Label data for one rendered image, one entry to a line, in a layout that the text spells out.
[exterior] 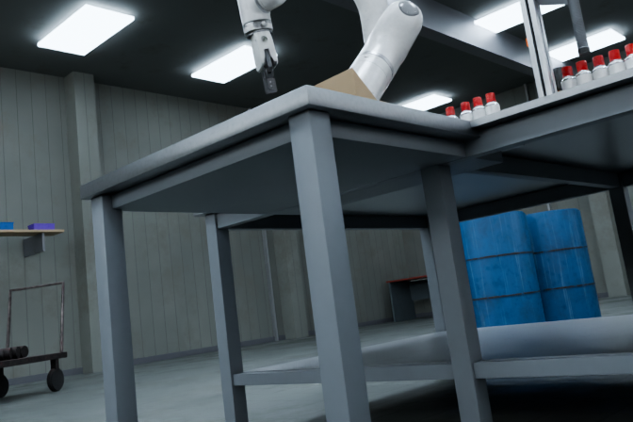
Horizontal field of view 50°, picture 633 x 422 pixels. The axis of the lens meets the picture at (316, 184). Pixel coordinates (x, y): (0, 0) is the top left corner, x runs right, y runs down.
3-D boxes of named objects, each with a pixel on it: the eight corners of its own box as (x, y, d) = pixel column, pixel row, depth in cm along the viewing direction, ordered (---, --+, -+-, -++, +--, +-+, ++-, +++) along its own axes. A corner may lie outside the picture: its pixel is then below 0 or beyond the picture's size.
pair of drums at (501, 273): (616, 319, 576) (592, 206, 594) (545, 338, 480) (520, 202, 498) (527, 327, 632) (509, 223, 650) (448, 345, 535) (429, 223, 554)
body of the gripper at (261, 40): (274, 24, 190) (283, 62, 190) (267, 35, 200) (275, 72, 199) (248, 27, 188) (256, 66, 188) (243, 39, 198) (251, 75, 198)
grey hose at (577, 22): (592, 53, 209) (578, -9, 213) (588, 50, 206) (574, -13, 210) (581, 56, 211) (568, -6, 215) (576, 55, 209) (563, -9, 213)
